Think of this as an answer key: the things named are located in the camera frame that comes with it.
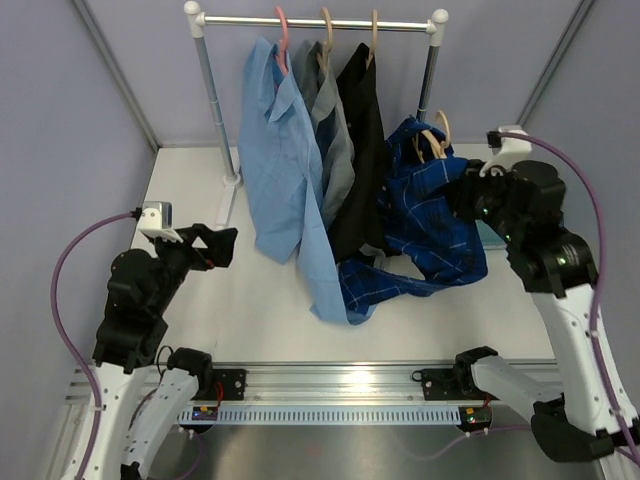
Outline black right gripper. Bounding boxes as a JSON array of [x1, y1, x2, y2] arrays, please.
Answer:
[[441, 159, 524, 245]]

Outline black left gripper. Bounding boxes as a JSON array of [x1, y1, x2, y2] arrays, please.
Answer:
[[150, 223, 238, 314]]

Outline beige hanger of plaid shirt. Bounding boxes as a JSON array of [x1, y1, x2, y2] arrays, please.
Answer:
[[411, 110, 452, 164]]

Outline blue plaid shirt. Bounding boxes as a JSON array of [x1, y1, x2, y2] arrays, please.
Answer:
[[338, 116, 488, 325]]

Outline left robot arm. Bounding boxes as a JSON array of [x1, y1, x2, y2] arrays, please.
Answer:
[[63, 224, 238, 479]]

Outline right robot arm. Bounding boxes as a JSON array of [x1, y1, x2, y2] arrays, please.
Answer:
[[446, 160, 639, 463]]

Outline light blue shirt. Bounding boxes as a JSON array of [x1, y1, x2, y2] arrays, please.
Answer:
[[238, 37, 348, 324]]

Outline black shirt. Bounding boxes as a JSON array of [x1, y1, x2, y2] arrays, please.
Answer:
[[329, 43, 389, 263]]

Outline pink plastic hanger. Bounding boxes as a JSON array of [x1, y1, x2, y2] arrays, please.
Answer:
[[274, 6, 290, 76]]

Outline grey shirt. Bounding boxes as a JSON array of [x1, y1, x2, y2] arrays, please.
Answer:
[[292, 40, 355, 227]]

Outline beige hanger with grey shirt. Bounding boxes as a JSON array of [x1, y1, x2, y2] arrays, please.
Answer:
[[316, 7, 334, 72]]

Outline beige hanger with black shirt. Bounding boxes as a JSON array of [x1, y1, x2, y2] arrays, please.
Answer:
[[365, 9, 378, 69]]

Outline teal transparent plastic tray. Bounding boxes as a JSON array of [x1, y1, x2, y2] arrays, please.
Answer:
[[476, 221, 506, 251]]

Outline white and chrome clothes rack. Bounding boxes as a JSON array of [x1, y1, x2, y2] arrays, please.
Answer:
[[184, 1, 449, 229]]

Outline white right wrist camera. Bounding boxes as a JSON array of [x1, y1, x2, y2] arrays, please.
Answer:
[[479, 125, 532, 177]]

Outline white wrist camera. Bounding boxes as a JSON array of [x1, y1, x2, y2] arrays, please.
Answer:
[[136, 201, 183, 243], [479, 125, 532, 177]]

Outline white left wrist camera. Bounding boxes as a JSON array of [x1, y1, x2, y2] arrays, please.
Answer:
[[136, 201, 183, 243]]

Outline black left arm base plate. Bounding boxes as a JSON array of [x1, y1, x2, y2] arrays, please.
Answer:
[[193, 368, 247, 401]]

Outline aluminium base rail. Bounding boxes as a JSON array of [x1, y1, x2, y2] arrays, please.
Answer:
[[64, 360, 566, 404]]

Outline light blue slotted cable duct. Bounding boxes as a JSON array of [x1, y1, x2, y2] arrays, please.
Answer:
[[177, 405, 462, 426]]

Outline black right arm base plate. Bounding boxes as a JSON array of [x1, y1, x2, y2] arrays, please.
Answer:
[[411, 367, 496, 401]]

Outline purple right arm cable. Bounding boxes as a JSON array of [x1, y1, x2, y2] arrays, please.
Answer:
[[389, 134, 640, 461]]

